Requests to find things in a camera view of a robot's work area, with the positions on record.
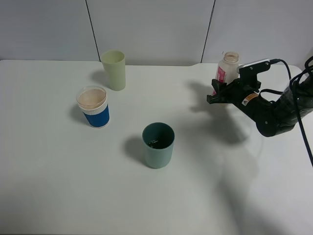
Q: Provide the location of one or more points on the pink label drink bottle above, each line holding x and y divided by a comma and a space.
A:
227, 68

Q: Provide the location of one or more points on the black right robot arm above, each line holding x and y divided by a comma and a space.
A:
271, 117

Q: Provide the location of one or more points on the blue sleeved glass cup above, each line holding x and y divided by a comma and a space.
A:
93, 102

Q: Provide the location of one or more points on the teal green plastic cup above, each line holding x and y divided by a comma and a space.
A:
158, 139

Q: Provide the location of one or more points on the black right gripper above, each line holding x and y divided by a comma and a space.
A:
237, 92

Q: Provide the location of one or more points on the pale green plastic cup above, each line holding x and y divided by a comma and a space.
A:
114, 65

